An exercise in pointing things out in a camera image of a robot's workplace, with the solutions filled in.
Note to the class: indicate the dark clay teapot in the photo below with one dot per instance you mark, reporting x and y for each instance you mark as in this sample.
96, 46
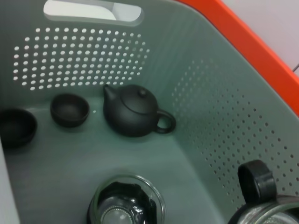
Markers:
130, 112

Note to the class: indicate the small dark clay cup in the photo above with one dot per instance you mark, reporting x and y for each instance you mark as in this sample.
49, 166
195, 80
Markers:
69, 112
16, 128

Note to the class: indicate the grey-green perforated storage bin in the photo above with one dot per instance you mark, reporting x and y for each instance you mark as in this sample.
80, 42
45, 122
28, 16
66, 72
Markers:
187, 70

